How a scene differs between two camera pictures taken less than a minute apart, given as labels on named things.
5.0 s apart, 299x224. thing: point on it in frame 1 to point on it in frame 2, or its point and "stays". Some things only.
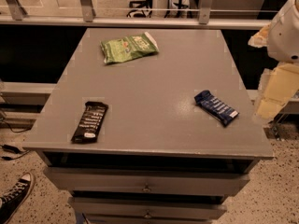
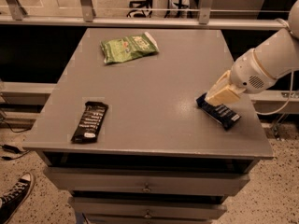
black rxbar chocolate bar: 88,128 stays
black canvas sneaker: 11,201 stays
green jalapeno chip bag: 128,49 stays
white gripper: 285,36 to 248,74
